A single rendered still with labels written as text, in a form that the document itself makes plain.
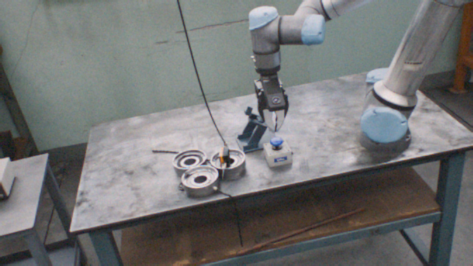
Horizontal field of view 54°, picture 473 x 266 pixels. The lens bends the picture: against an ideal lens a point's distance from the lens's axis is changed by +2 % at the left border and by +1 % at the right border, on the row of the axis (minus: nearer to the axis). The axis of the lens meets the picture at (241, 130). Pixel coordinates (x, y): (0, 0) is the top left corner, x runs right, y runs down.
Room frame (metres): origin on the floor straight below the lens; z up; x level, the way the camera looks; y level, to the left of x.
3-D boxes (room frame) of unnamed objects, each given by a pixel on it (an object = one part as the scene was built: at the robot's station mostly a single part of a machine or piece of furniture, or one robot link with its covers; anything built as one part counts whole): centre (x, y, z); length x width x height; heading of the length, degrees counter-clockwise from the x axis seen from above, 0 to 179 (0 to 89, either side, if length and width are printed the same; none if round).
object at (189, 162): (1.17, 0.17, 0.82); 0.10 x 0.10 x 0.04
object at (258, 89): (1.18, -0.10, 1.05); 0.09 x 0.08 x 0.12; 7
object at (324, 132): (1.32, -0.07, 0.79); 1.20 x 0.60 x 0.02; 97
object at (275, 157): (1.15, -0.11, 0.82); 0.08 x 0.07 x 0.05; 97
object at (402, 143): (1.18, -0.44, 0.85); 0.15 x 0.15 x 0.10
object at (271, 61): (1.17, -0.09, 1.13); 0.08 x 0.08 x 0.05
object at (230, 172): (1.14, 0.05, 0.82); 0.10 x 0.10 x 0.04
